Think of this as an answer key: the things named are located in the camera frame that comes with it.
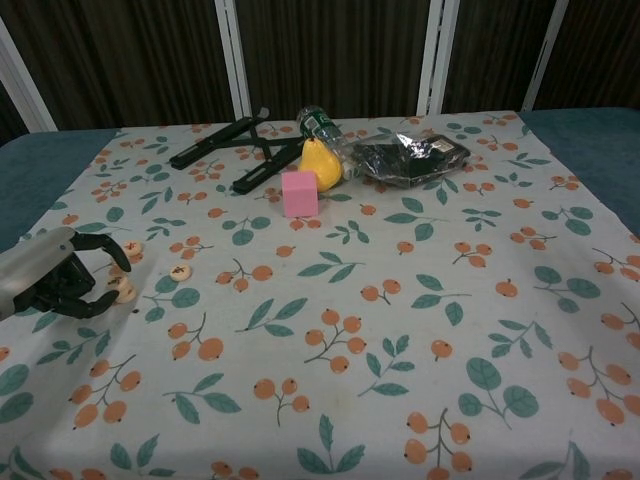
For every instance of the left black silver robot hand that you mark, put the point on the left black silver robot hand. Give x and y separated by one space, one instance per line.
32 265

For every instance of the blue table cover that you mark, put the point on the blue table cover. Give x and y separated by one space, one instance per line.
50 160

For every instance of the black folding laptop stand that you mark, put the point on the black folding laptop stand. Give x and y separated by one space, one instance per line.
210 142

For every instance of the pink cube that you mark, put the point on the pink cube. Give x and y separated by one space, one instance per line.
300 195

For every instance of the yellow pear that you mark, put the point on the yellow pear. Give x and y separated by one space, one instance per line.
322 167

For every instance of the clear plastic water bottle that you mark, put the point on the clear plastic water bottle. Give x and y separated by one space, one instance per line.
320 125

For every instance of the floral fruit print tablecloth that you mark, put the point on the floral fruit print tablecloth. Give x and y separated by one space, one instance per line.
350 325

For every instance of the black item in plastic bag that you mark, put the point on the black item in plastic bag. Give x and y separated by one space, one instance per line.
410 160

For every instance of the white partition post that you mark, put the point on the white partition post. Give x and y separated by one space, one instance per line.
27 85
545 55
437 55
235 55

